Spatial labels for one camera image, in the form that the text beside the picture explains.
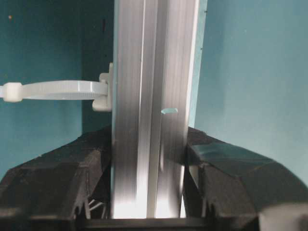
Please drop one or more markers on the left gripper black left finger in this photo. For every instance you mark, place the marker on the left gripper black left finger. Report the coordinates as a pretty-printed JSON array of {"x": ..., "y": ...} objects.
[{"x": 57, "y": 185}]

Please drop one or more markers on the left white zip tie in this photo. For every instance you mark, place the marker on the left white zip tie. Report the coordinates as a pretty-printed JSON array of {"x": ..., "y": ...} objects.
[{"x": 100, "y": 92}]

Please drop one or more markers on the large silver aluminium rail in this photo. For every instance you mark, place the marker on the large silver aluminium rail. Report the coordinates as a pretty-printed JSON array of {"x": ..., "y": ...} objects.
[{"x": 154, "y": 51}]

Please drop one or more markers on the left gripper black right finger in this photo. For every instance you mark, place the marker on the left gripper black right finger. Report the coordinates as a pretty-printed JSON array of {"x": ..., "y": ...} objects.
[{"x": 228, "y": 181}]

